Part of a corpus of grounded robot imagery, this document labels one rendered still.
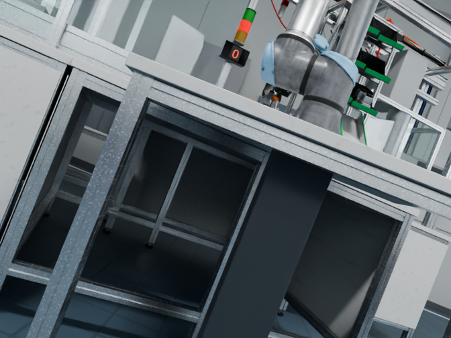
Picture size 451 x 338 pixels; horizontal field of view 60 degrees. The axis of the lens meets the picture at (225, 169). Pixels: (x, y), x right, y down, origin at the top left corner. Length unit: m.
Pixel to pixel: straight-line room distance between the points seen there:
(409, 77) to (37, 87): 2.38
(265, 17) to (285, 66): 4.88
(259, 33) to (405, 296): 4.08
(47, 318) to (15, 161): 0.60
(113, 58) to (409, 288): 2.44
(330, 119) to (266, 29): 4.89
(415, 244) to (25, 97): 2.50
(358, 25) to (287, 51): 0.33
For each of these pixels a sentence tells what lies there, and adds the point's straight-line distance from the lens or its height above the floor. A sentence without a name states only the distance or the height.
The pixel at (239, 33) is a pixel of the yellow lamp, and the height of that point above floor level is 1.29.
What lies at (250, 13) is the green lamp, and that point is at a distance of 1.86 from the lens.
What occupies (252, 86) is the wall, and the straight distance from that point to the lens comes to 5.67.
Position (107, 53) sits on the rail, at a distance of 1.42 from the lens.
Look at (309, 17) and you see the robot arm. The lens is 1.19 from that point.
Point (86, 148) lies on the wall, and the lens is 5.92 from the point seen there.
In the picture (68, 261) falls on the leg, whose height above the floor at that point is 0.41.
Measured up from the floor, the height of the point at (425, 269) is 0.58.
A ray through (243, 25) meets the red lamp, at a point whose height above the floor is 1.33.
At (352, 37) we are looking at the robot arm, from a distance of 1.38.
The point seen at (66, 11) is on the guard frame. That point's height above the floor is 0.99.
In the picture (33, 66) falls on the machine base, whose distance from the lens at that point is 1.37.
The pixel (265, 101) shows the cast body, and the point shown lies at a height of 1.04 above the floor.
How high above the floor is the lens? 0.71
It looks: level
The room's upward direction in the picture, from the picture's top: 22 degrees clockwise
